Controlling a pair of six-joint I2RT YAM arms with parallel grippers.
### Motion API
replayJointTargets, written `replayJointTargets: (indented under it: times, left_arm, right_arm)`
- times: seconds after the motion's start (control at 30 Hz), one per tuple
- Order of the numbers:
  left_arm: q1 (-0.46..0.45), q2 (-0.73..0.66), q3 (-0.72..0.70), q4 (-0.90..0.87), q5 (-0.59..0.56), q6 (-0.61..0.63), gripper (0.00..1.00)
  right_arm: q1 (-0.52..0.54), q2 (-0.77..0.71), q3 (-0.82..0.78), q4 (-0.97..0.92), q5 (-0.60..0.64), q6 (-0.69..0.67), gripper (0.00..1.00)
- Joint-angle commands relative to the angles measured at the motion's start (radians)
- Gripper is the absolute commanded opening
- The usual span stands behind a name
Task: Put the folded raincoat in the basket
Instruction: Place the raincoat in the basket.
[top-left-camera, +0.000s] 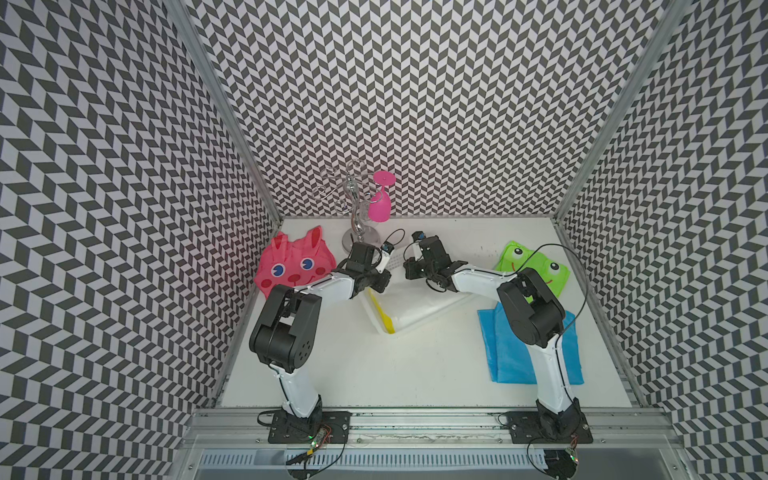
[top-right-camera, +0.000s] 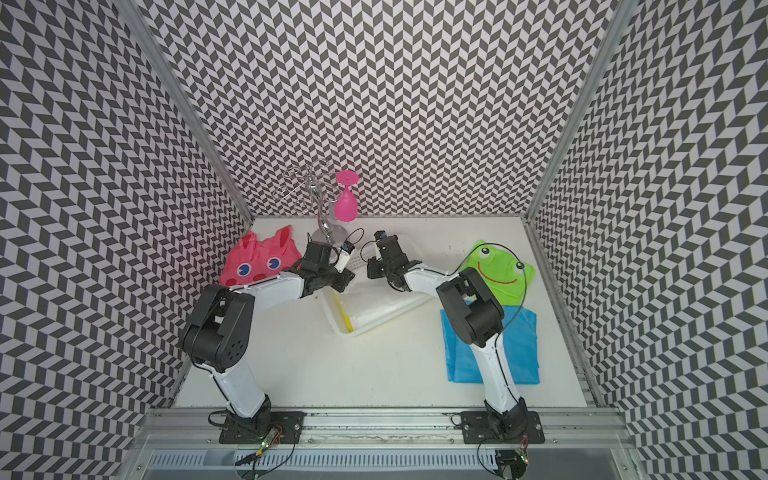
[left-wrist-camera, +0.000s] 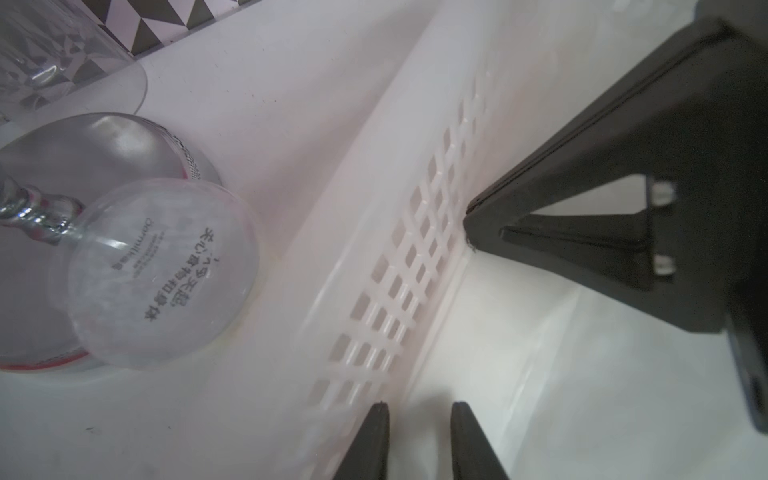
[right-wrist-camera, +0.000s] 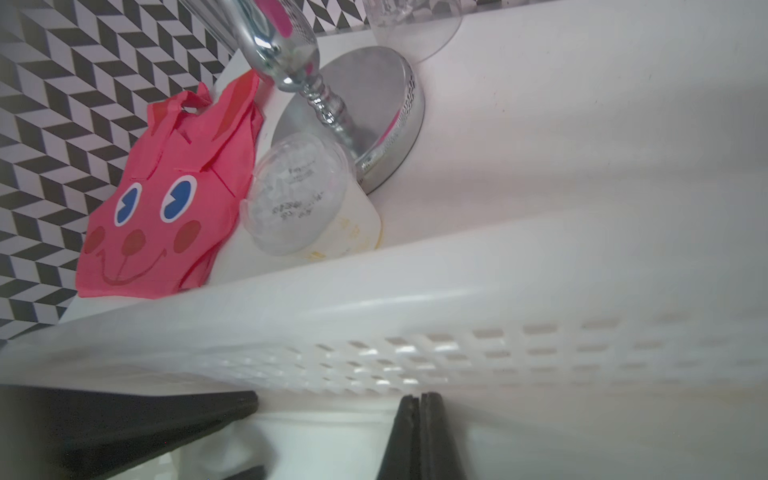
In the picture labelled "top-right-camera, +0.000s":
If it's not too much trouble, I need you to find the white plastic basket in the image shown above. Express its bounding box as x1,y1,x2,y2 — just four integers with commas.
317,244,431,338

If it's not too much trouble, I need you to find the yellow raincoat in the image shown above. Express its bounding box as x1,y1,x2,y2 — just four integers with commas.
332,291,354,334

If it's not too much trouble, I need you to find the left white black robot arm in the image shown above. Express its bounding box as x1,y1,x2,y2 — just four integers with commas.
179,241,355,429

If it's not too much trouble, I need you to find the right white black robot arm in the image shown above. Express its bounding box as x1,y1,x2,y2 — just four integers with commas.
367,230,528,439

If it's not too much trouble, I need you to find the pink bunny folded raincoat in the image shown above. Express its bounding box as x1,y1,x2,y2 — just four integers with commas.
219,225,301,287

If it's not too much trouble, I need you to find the green frog folded raincoat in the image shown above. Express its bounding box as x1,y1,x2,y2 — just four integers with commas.
460,241,535,306

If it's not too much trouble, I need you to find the blue folded raincoat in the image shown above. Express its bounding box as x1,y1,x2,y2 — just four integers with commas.
440,306,540,385

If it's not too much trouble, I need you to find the pink silicone wine glass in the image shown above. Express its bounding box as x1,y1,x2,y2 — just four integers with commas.
334,170,359,222

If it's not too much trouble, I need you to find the chrome glass holder stand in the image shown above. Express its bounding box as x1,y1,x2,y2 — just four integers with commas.
286,167,348,247

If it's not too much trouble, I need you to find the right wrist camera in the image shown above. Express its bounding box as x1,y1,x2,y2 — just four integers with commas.
374,230,398,250

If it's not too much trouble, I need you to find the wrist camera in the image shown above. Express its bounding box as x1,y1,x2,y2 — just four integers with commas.
374,230,398,250
334,240,355,273

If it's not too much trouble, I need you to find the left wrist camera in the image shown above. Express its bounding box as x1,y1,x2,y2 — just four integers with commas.
334,240,355,273

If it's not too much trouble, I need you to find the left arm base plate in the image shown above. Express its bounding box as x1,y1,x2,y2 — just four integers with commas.
219,411,306,445

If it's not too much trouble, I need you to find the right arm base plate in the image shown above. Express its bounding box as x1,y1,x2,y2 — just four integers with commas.
459,410,546,445

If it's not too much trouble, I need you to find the aluminium front rail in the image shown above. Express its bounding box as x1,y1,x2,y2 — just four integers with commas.
131,407,635,449

